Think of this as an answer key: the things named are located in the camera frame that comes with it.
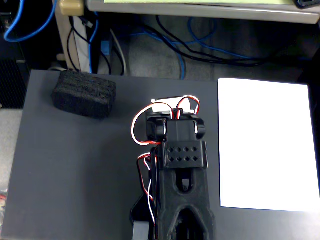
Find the blue plug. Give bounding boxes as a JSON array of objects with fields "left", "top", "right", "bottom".
[{"left": 100, "top": 40, "right": 111, "bottom": 56}]

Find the blue looped cable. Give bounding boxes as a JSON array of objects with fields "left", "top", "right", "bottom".
[{"left": 3, "top": 0, "right": 58, "bottom": 43}]

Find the grey desk edge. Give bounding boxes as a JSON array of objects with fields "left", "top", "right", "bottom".
[{"left": 86, "top": 0, "right": 320, "bottom": 25}]

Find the red white wrist servo cable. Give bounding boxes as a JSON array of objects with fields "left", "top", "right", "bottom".
[{"left": 130, "top": 95, "right": 201, "bottom": 147}]

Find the black ribbed case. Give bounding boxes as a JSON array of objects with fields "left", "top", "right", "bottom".
[{"left": 0, "top": 58, "right": 28, "bottom": 110}]

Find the blue floor cable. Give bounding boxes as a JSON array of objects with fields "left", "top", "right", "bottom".
[{"left": 132, "top": 16, "right": 254, "bottom": 80}]

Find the thin black cable at leg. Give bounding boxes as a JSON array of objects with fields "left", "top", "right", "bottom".
[{"left": 66, "top": 16, "right": 89, "bottom": 73}]

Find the black floor cable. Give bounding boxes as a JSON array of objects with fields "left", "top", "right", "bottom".
[{"left": 155, "top": 14, "right": 313, "bottom": 68}]

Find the blue cable along leg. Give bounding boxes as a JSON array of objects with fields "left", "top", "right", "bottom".
[{"left": 87, "top": 11, "right": 100, "bottom": 74}]

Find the grey base clamp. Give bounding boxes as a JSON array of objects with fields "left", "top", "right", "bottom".
[{"left": 132, "top": 221, "right": 151, "bottom": 240}]

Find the beige leg cap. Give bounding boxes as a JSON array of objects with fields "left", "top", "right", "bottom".
[{"left": 59, "top": 0, "right": 85, "bottom": 17}]

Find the beige desk leg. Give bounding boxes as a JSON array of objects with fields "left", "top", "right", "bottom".
[{"left": 54, "top": 11, "right": 92, "bottom": 74}]

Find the black object on desk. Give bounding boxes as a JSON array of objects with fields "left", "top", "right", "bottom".
[{"left": 293, "top": 0, "right": 320, "bottom": 10}]

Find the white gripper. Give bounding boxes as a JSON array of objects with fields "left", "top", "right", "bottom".
[{"left": 151, "top": 95, "right": 201, "bottom": 114}]

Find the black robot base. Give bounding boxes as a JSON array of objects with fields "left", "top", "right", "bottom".
[{"left": 129, "top": 194, "right": 157, "bottom": 240}]

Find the red white shoulder servo cable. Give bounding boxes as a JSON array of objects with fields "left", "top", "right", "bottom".
[{"left": 136, "top": 152, "right": 161, "bottom": 237}]

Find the dark grey board mat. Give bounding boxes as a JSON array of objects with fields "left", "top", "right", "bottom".
[{"left": 0, "top": 69, "right": 320, "bottom": 240}]

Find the white paper sheet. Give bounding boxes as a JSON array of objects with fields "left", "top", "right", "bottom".
[{"left": 218, "top": 78, "right": 320, "bottom": 213}]

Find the black foam cube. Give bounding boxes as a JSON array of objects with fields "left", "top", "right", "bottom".
[{"left": 51, "top": 70, "right": 117, "bottom": 120}]

